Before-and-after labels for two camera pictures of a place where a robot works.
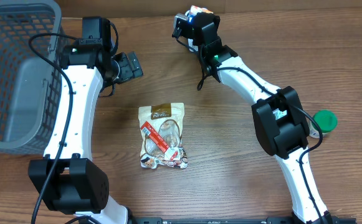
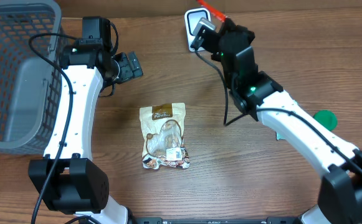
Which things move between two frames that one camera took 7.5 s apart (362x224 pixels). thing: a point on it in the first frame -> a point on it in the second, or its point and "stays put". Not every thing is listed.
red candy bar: [171, 152] -> [214, 11]
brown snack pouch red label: [167, 120] stays put
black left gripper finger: [135, 64] stays put
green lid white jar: [326, 121] stays put
